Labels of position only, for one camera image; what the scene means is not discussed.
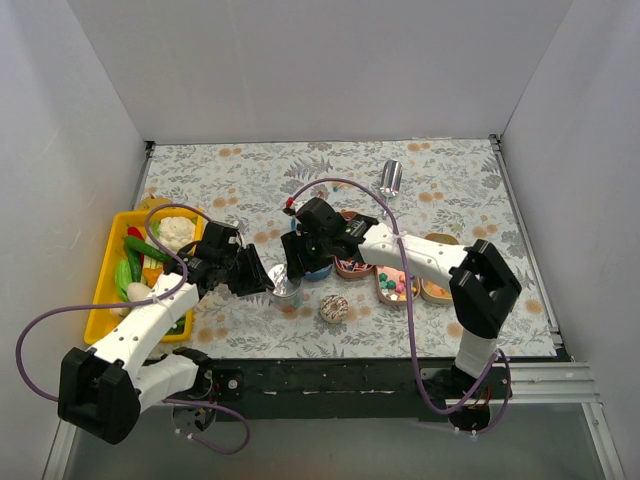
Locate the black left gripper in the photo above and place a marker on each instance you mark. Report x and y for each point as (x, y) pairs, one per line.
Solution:
(238, 270)

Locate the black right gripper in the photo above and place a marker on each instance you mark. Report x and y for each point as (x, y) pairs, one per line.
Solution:
(304, 245)

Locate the clear glass jar lid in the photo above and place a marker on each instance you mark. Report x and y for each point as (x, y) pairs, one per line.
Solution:
(278, 276)

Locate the clear glass jar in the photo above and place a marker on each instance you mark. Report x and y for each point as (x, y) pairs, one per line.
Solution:
(287, 297)

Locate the pink lollipop tray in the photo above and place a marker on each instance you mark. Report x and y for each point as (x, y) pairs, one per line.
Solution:
(351, 269)

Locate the beige gummy candy tray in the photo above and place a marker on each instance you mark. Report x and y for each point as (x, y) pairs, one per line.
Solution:
(430, 291)

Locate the blue candy tray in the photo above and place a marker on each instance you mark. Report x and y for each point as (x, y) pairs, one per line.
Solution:
(318, 275)

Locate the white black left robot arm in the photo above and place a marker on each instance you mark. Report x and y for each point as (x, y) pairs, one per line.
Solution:
(104, 389)

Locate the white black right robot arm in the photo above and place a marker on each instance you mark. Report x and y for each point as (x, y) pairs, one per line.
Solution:
(483, 287)

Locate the small donut decorated tin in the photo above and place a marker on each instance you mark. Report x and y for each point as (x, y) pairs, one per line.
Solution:
(334, 309)

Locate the white toy vegetable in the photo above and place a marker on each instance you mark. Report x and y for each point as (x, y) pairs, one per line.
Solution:
(176, 232)

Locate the orange toy carrot slices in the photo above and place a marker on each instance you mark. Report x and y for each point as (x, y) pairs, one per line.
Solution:
(151, 275)

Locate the green toy vegetables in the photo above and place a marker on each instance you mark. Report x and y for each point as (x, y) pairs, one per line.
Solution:
(128, 270)

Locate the red toy chili pepper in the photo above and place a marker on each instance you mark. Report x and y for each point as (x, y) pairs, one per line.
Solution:
(135, 232)

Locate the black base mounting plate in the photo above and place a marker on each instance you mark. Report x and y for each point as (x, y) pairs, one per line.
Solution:
(358, 388)

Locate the yellow plastic bin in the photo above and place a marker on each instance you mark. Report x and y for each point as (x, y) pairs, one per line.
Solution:
(110, 282)

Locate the floral patterned table mat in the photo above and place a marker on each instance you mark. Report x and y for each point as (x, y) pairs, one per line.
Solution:
(454, 187)

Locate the aluminium frame rail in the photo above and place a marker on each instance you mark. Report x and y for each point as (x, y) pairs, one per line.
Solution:
(553, 427)

